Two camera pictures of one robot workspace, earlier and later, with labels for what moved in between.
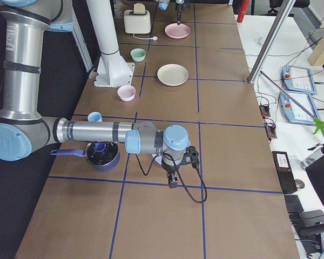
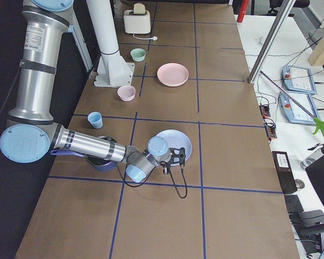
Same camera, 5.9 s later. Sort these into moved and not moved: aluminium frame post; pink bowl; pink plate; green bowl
Moved: pink plate
Not moved: pink bowl; aluminium frame post; green bowl
